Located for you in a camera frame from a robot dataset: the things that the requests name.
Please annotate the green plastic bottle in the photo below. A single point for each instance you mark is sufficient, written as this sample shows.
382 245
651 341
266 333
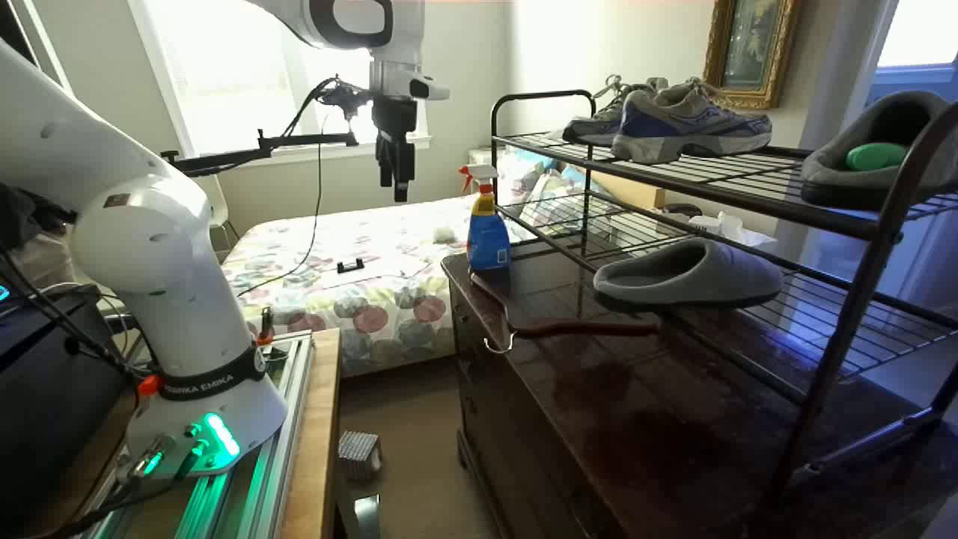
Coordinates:
873 158

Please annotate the gold framed picture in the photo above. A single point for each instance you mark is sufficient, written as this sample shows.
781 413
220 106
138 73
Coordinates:
750 53

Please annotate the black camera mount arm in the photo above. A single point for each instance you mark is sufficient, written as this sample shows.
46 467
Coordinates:
265 149

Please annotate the black metal shoe rack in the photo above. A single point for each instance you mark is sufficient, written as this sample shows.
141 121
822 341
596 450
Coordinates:
817 330

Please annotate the blue grey sneaker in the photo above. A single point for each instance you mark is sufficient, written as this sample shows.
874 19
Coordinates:
684 119

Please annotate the brown shoe horn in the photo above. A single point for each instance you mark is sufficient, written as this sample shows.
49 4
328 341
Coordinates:
546 327

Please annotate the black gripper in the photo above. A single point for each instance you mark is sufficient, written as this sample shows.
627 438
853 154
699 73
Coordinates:
394 119

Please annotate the blue spray cleaner bottle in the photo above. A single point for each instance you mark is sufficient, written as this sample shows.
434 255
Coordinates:
485 234

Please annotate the floral patterned bed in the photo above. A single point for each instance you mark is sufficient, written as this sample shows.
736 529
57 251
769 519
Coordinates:
365 275

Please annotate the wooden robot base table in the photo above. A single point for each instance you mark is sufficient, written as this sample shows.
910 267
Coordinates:
278 492

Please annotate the grey sneaker behind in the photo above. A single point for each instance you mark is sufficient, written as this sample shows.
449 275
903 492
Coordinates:
605 121

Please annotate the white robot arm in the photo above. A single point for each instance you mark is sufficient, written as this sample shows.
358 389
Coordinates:
141 228

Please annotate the dark wooden dresser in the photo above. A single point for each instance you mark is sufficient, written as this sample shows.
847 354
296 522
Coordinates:
656 435

